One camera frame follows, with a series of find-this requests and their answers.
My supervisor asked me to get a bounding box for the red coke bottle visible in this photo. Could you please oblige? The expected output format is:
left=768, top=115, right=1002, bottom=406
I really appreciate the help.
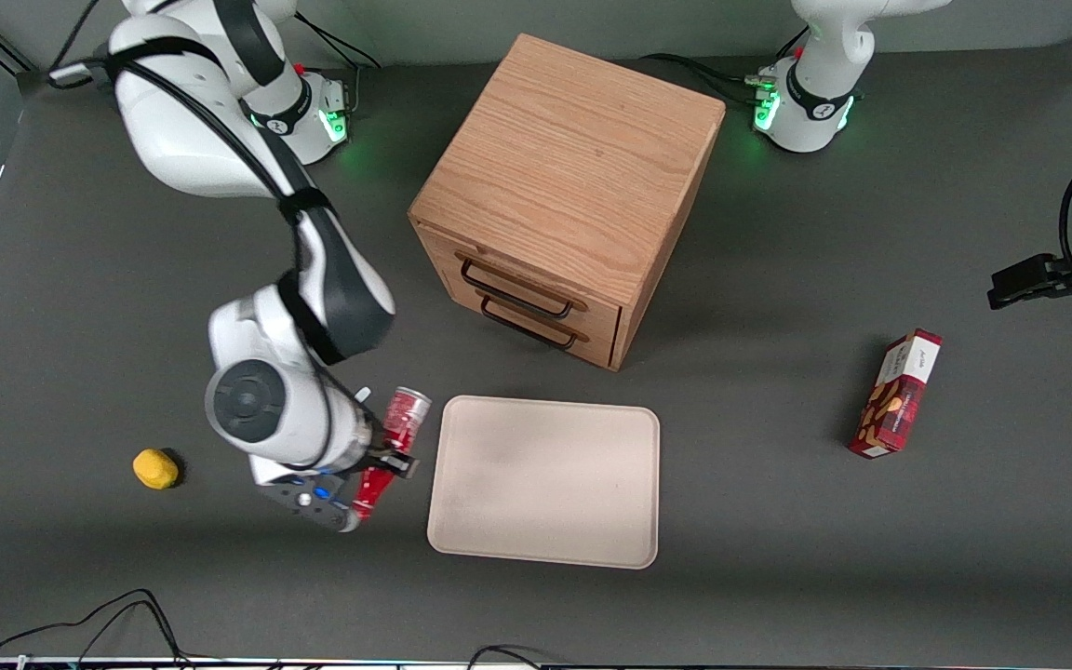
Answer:
left=348, top=386, right=433, bottom=522

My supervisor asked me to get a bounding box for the beige plastic tray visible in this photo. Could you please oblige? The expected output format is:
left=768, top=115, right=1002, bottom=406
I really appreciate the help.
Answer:
left=426, top=395, right=663, bottom=570

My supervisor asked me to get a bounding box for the yellow toy lemon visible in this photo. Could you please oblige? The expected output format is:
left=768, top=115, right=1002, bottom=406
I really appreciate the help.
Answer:
left=132, top=448, right=181, bottom=490

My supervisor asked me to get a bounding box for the red tartan shortbread box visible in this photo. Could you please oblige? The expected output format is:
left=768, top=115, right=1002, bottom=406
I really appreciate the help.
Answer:
left=848, top=328, right=945, bottom=460

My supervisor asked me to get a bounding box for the wooden two-drawer cabinet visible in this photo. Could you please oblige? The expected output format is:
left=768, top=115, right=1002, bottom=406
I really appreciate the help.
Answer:
left=408, top=33, right=727, bottom=373

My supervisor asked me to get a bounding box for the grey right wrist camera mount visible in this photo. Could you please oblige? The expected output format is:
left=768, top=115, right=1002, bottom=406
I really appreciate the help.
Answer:
left=261, top=473, right=362, bottom=534

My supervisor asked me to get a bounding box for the black lower drawer handle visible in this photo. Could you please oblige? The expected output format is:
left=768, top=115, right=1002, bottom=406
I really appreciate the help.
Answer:
left=480, top=296, right=585, bottom=352

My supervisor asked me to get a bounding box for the black drawer handle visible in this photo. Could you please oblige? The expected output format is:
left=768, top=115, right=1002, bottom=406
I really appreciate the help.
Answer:
left=480, top=296, right=585, bottom=352
left=459, top=258, right=588, bottom=321

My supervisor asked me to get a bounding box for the black upper drawer handle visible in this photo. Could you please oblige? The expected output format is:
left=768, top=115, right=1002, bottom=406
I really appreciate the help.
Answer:
left=459, top=258, right=588, bottom=321

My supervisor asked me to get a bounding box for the black floor cable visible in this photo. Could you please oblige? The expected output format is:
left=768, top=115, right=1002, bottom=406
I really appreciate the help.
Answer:
left=0, top=588, right=188, bottom=667
left=466, top=644, right=546, bottom=670

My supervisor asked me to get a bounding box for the black cable along right arm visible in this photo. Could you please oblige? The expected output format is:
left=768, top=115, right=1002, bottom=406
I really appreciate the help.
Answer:
left=106, top=37, right=337, bottom=466

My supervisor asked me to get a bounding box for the black left arm base cable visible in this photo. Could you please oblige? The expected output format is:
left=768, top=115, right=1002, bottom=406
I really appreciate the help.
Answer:
left=638, top=51, right=771, bottom=105

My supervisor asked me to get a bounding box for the black arm base cable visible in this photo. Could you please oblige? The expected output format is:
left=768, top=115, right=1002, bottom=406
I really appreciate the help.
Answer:
left=638, top=51, right=771, bottom=105
left=292, top=11, right=381, bottom=74

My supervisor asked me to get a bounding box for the black right arm base cable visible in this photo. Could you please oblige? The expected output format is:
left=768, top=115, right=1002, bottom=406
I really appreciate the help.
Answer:
left=292, top=11, right=381, bottom=74

